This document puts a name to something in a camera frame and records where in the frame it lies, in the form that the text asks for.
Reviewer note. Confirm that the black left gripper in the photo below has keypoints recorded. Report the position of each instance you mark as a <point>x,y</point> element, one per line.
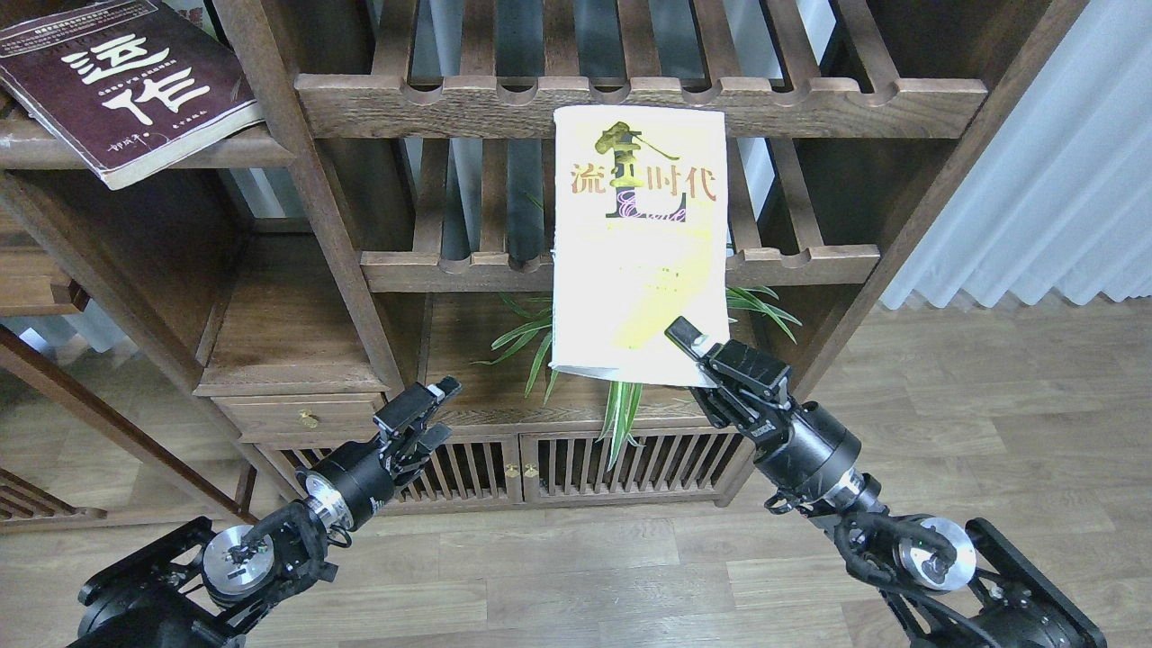
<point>351,484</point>

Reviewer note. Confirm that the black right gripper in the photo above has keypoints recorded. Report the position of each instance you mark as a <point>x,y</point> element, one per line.
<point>807,453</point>

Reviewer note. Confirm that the yellow green cover book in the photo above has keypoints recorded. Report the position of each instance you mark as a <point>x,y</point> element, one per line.
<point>626,145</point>

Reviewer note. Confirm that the dark maroon cover book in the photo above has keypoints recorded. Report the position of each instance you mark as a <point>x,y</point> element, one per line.
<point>131,86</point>

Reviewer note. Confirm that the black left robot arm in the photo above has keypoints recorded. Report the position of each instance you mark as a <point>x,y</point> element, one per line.
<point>195,587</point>

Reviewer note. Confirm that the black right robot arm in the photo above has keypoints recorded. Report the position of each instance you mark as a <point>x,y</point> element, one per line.
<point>949,585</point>

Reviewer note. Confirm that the green spider plant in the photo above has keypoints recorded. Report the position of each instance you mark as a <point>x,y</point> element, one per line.
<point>621,409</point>

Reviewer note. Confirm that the dark wooden bookshelf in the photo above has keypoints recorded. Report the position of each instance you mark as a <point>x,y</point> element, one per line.
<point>359,239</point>

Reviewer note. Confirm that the white pleated curtain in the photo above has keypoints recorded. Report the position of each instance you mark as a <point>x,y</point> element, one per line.
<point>1061,198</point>

